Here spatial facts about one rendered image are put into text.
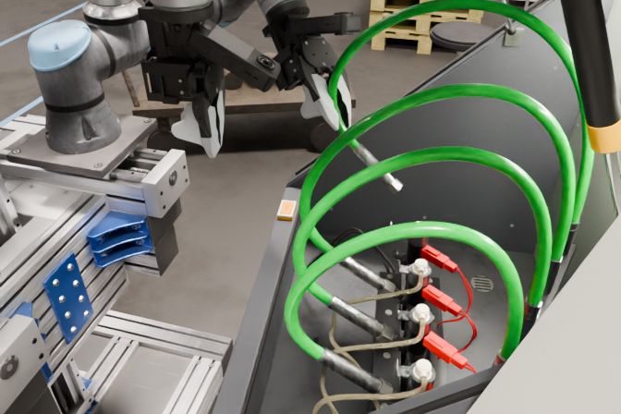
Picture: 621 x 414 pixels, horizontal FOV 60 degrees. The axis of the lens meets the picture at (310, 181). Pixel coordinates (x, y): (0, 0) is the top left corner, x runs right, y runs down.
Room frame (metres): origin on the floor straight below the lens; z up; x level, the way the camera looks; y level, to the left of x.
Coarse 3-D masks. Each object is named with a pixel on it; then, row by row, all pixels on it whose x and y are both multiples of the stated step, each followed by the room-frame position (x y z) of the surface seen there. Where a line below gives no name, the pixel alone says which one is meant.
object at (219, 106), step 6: (216, 96) 0.65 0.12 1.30; (222, 96) 0.67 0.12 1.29; (216, 102) 0.65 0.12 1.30; (222, 102) 0.66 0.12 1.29; (216, 108) 0.64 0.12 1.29; (222, 108) 0.66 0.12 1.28; (216, 114) 0.64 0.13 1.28; (222, 114) 0.66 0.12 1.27; (216, 120) 0.65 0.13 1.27; (222, 120) 0.66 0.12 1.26; (216, 126) 0.64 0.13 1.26; (222, 126) 0.65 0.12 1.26; (222, 132) 0.65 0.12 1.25; (222, 138) 0.65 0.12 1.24
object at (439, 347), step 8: (432, 336) 0.43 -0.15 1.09; (424, 344) 0.42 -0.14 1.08; (432, 344) 0.42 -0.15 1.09; (440, 344) 0.41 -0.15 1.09; (448, 344) 0.42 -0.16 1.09; (440, 352) 0.41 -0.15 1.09; (448, 352) 0.40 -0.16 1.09; (456, 352) 0.41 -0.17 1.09; (448, 360) 0.40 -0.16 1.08; (456, 360) 0.39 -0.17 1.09; (464, 360) 0.39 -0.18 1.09
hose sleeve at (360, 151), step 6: (360, 144) 0.74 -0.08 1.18; (354, 150) 0.73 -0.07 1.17; (360, 150) 0.73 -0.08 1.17; (366, 150) 0.73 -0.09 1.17; (360, 156) 0.72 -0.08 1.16; (366, 156) 0.72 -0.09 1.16; (372, 156) 0.72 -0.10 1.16; (366, 162) 0.72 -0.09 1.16; (372, 162) 0.72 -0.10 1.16; (378, 162) 0.72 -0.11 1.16; (390, 174) 0.71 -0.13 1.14; (384, 180) 0.70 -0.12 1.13; (390, 180) 0.70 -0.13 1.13
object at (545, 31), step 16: (448, 0) 0.67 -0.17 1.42; (464, 0) 0.66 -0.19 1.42; (480, 0) 0.65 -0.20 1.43; (400, 16) 0.70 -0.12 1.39; (512, 16) 0.63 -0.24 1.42; (528, 16) 0.62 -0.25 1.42; (368, 32) 0.73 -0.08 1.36; (544, 32) 0.61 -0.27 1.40; (352, 48) 0.74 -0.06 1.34; (560, 48) 0.60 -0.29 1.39; (336, 64) 0.75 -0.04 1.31; (336, 80) 0.75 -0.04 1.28; (576, 80) 0.59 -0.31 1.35; (352, 144) 0.73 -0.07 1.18; (592, 160) 0.57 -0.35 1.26; (576, 192) 0.57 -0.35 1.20; (576, 208) 0.56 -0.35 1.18; (576, 224) 0.56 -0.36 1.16
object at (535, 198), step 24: (384, 168) 0.44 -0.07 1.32; (504, 168) 0.43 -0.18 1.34; (336, 192) 0.45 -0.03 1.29; (528, 192) 0.42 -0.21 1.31; (312, 216) 0.45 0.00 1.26; (312, 288) 0.45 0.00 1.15; (336, 312) 0.45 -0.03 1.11; (360, 312) 0.45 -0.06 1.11; (528, 312) 0.42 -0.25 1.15; (384, 336) 0.44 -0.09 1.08
